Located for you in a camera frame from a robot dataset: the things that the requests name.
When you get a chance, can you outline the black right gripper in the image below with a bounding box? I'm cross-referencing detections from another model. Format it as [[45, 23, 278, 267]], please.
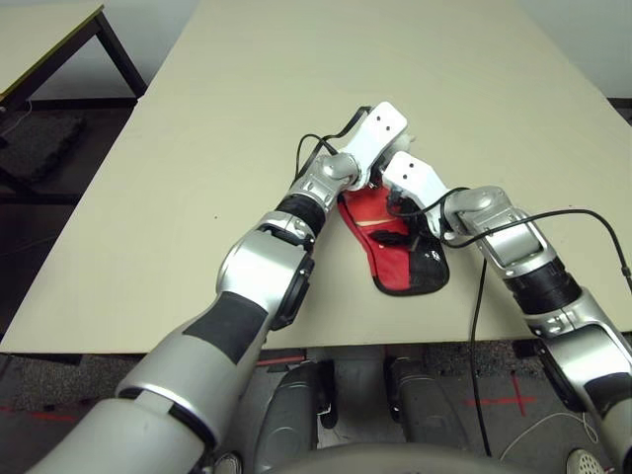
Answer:
[[371, 211, 432, 255]]

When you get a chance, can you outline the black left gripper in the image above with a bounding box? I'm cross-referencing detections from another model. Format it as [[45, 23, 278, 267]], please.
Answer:
[[365, 164, 393, 194]]

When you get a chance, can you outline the red black paddle case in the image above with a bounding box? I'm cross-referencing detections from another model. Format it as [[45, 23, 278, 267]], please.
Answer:
[[337, 190, 451, 297]]

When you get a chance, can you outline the grey robot right leg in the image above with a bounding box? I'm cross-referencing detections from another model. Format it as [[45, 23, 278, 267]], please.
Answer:
[[384, 356, 471, 451]]

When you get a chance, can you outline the grey robot leg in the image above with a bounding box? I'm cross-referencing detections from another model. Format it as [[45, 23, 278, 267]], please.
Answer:
[[384, 356, 471, 451], [256, 358, 338, 471]]

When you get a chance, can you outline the grey robot left leg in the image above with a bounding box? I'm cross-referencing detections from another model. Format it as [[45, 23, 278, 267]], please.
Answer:
[[256, 358, 338, 471]]

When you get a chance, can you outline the grey robot torso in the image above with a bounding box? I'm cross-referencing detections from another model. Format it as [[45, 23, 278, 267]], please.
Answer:
[[276, 441, 560, 474]]

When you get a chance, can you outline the white mesh shoe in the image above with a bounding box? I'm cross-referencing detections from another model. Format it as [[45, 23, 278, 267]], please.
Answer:
[[211, 451, 246, 474], [565, 446, 604, 474]]

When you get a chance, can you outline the black foam mat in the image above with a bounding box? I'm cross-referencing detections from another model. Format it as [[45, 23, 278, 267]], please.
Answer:
[[0, 114, 84, 185]]

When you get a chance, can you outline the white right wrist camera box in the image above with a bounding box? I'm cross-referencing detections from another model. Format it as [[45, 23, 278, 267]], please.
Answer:
[[381, 151, 453, 243]]

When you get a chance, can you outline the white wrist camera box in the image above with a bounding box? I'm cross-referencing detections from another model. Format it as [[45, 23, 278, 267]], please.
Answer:
[[343, 101, 410, 192], [381, 151, 453, 243]]

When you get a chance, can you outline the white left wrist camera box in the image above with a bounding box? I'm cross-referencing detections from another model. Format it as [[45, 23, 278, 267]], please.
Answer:
[[343, 101, 410, 192]]

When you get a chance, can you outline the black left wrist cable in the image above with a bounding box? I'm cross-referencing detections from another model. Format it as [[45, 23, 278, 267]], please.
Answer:
[[294, 105, 374, 189]]

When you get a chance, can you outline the black cable hanging to floor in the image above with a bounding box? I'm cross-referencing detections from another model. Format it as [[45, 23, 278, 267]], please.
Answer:
[[468, 258, 494, 458]]

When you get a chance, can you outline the thin white floor cable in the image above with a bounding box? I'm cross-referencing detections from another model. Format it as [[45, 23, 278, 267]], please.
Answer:
[[498, 411, 601, 463]]

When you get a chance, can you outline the beige side table black frame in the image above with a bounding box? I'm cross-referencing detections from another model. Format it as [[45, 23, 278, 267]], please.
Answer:
[[0, 3, 148, 204]]

